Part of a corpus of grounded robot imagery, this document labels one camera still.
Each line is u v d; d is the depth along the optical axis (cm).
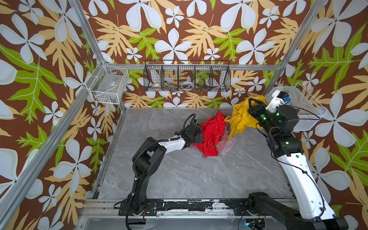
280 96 54
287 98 53
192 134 75
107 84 87
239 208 74
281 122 46
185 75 96
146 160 52
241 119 66
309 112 49
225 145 85
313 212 37
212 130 87
